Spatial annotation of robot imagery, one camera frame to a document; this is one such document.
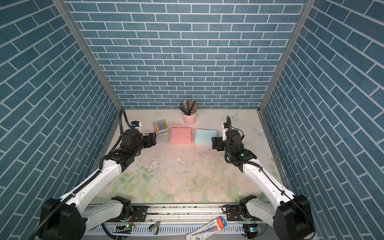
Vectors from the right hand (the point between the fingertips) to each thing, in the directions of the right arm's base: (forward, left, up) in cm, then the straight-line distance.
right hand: (218, 136), depth 83 cm
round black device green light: (-40, -17, -19) cm, 48 cm away
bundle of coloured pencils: (+27, +21, -4) cm, 35 cm away
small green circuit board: (-45, +45, -20) cm, 67 cm away
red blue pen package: (-41, +1, -17) cm, 44 cm away
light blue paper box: (+10, +9, -16) cm, 21 cm away
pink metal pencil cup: (+22, +20, -13) cm, 33 cm away
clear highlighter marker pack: (+16, +41, -16) cm, 47 cm away
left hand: (-3, +38, +1) cm, 38 cm away
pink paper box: (+9, +25, -14) cm, 30 cm away
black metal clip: (-42, +29, -17) cm, 54 cm away
